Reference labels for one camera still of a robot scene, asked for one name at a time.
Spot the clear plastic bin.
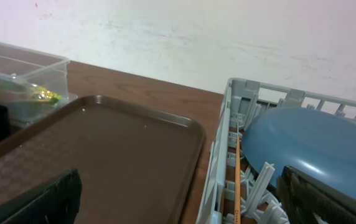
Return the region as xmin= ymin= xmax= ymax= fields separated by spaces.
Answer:
xmin=0 ymin=42 xmax=77 ymax=128

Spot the dark brown serving tray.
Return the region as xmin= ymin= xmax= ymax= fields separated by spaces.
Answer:
xmin=0 ymin=96 xmax=205 ymax=223

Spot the grey dishwasher rack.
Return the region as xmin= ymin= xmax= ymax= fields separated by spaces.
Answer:
xmin=197 ymin=78 xmax=356 ymax=223

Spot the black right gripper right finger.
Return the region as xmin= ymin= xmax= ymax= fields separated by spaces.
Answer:
xmin=276 ymin=166 xmax=356 ymax=224

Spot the yellow green snack wrapper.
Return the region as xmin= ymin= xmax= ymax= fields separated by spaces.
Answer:
xmin=0 ymin=79 xmax=62 ymax=105

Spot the wooden chopstick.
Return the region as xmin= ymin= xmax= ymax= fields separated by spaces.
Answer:
xmin=233 ymin=128 xmax=241 ymax=224
xmin=219 ymin=189 xmax=225 ymax=215

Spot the dark blue plate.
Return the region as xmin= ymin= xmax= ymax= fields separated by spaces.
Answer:
xmin=241 ymin=108 xmax=356 ymax=199

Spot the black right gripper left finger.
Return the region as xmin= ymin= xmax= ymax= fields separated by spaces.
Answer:
xmin=0 ymin=169 xmax=82 ymax=223

